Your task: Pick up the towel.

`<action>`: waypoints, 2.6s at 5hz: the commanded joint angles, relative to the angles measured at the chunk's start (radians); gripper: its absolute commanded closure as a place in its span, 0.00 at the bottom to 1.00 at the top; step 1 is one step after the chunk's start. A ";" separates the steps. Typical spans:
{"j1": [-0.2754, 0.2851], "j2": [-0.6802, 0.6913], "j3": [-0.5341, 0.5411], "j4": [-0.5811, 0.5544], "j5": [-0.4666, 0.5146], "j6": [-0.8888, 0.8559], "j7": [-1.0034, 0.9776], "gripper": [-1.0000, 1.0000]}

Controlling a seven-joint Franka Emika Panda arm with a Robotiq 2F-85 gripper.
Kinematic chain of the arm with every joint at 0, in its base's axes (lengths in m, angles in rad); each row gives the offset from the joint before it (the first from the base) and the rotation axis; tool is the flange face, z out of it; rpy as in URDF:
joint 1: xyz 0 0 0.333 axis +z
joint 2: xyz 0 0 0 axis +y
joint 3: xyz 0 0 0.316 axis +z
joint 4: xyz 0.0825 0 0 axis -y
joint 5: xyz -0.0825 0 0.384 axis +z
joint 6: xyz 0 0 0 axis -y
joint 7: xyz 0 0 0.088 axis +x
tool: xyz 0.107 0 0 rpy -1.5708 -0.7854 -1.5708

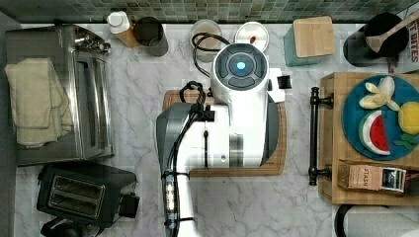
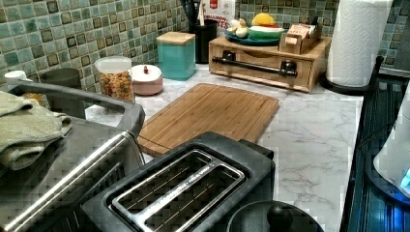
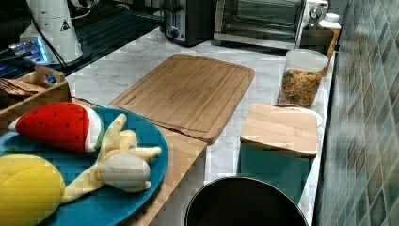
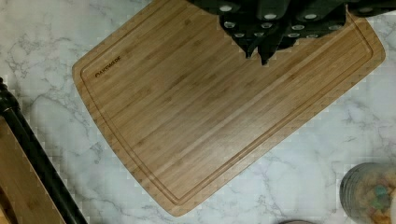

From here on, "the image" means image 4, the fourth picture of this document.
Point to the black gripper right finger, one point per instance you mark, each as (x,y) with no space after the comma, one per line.
(293,19)

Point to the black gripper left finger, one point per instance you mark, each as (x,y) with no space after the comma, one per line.
(252,24)

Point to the bamboo cutting board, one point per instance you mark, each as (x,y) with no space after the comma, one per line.
(186,110)

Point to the wooden drawer box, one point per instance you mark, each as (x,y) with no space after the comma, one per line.
(24,199)

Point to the glass cereal jar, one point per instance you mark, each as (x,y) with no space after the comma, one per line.
(367,193)

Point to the black drawer handle bar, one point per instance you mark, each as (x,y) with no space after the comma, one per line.
(53,184)

